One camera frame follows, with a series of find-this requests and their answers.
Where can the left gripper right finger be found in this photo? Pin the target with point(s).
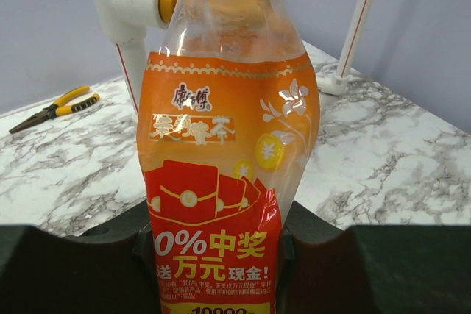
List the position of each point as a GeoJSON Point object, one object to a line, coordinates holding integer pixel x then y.
{"type": "Point", "coordinates": [371, 268]}

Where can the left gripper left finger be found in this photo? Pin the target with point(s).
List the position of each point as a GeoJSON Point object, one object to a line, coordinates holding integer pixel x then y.
{"type": "Point", "coordinates": [110, 268]}

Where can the orange label tea bottle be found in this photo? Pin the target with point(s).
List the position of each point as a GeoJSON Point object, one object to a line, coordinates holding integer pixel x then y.
{"type": "Point", "coordinates": [228, 117]}

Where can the yellow handled pliers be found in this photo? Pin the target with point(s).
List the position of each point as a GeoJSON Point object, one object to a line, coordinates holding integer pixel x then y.
{"type": "Point", "coordinates": [58, 108]}

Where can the white PVC pipe frame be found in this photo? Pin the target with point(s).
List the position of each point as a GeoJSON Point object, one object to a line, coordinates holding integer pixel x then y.
{"type": "Point", "coordinates": [125, 23]}

